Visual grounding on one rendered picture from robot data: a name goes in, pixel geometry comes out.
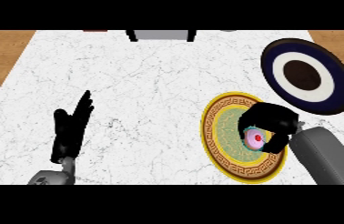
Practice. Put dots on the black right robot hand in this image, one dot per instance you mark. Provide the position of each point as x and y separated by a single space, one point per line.
269 118

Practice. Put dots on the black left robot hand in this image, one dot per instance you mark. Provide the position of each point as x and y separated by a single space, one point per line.
68 133

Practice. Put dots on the pink frosted cupcake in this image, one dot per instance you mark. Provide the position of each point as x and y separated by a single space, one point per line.
256 138

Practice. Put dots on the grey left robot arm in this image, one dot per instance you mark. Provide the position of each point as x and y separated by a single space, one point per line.
52 174

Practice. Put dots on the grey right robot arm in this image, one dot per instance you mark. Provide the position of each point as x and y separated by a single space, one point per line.
319 156

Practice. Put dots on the yellow brown patterned plate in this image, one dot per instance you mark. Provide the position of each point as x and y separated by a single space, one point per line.
223 136

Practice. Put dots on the navy white brown plate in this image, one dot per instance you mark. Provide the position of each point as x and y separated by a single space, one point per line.
304 74

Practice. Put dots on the grey black appliance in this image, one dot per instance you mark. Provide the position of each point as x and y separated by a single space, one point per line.
160 35

